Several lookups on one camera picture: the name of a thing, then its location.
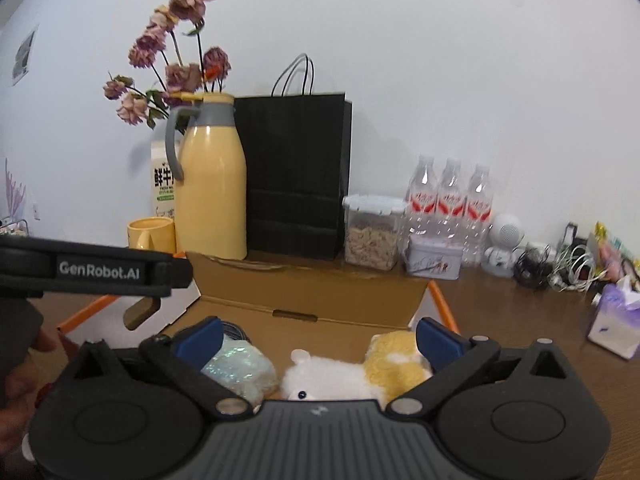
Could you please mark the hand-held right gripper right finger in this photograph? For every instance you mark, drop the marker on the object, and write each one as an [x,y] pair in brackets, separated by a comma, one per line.
[437,347]

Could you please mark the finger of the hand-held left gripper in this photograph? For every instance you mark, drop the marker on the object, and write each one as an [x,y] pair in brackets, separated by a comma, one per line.
[172,272]

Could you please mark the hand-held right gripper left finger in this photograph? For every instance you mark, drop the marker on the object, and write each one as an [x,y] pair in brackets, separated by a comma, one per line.
[200,342]

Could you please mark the orange and white cardboard box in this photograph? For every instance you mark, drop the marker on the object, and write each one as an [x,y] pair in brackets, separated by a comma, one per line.
[310,290]

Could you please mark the person's left hand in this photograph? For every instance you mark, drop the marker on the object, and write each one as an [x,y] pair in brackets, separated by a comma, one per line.
[20,385]

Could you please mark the yellow mug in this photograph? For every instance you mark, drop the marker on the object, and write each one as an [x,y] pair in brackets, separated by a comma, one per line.
[155,234]

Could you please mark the iridescent packet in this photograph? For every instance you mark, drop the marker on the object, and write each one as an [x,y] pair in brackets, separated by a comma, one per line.
[245,370]

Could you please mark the pale printed tin box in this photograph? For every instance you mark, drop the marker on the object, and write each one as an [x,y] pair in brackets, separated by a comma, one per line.
[432,260]

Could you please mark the white milk carton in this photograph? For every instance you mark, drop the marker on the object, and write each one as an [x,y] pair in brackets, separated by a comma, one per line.
[162,180]

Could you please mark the yellow thermos jug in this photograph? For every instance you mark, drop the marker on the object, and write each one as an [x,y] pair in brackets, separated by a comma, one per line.
[210,185]

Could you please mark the white and yellow plush toy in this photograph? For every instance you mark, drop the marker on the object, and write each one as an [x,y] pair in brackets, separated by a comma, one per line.
[330,380]

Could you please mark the clear seed container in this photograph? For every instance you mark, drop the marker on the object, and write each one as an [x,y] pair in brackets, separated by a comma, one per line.
[372,245]

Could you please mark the white robot figurine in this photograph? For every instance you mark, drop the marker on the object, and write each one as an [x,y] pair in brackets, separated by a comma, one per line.
[504,232]

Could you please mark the clear water bottle red label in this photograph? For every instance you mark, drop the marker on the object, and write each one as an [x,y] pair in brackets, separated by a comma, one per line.
[451,200]
[422,195]
[479,205]

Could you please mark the black paper bag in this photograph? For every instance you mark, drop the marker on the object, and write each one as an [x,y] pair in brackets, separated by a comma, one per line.
[295,170]

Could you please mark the purple tissue pack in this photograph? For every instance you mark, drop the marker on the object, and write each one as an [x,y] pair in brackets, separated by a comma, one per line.
[617,320]

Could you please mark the colourful snack packet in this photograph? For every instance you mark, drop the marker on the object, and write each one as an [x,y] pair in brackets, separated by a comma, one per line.
[615,252]

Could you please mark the dried pink flower bouquet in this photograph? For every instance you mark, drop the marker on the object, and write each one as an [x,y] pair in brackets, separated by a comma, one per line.
[187,2]

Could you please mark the wall outlet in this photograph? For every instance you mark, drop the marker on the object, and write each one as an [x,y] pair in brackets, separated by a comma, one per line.
[36,211]

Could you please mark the purple plant wall sticker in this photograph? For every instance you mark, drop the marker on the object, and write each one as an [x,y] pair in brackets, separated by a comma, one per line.
[14,195]

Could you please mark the wall picture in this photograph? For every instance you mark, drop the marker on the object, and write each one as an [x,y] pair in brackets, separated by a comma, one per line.
[24,55]

